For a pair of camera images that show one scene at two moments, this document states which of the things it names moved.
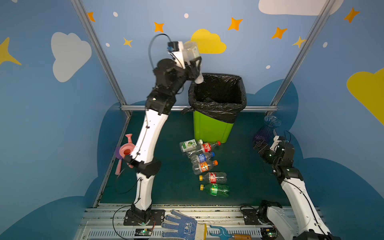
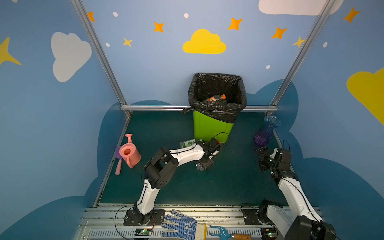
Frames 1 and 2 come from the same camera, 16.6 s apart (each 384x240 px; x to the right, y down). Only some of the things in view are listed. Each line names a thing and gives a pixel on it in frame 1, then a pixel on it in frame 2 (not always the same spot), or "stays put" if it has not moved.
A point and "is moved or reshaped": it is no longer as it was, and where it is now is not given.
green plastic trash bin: (210, 129) stays put
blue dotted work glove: (187, 228) stays put
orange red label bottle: (203, 166) is moved or reshaped
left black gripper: (195, 66) to (204, 162)
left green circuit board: (143, 232) stays put
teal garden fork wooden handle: (224, 235) stays put
